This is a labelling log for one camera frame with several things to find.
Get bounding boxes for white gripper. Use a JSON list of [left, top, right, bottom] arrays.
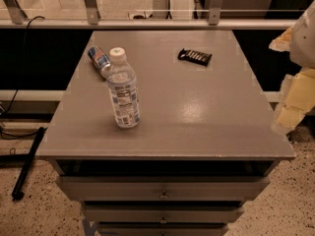
[[269, 1, 315, 135]]

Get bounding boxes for clear plastic water bottle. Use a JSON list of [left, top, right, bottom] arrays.
[[104, 47, 140, 129]]

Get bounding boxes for black ridged plastic piece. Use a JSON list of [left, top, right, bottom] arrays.
[[177, 49, 212, 67]]

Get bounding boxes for grey drawer cabinet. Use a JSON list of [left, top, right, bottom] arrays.
[[36, 29, 297, 236]]

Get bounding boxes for middle cabinet drawer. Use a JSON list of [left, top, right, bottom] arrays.
[[83, 204, 244, 223]]

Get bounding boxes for cabinet drawer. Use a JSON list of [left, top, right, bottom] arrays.
[[83, 204, 244, 223], [56, 176, 270, 202], [97, 223, 228, 236]]

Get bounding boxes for blue soda can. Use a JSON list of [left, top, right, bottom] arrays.
[[88, 46, 110, 78]]

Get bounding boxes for top cabinet drawer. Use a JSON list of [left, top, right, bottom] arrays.
[[56, 176, 270, 202]]

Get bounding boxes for bottom cabinet drawer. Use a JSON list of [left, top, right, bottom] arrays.
[[97, 223, 228, 236]]

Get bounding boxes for black rod on floor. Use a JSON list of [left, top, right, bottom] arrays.
[[12, 127, 45, 201]]

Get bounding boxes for black cable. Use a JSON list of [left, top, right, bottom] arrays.
[[0, 15, 46, 141]]

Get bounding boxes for metal window rail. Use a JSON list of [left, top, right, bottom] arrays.
[[0, 0, 297, 30]]

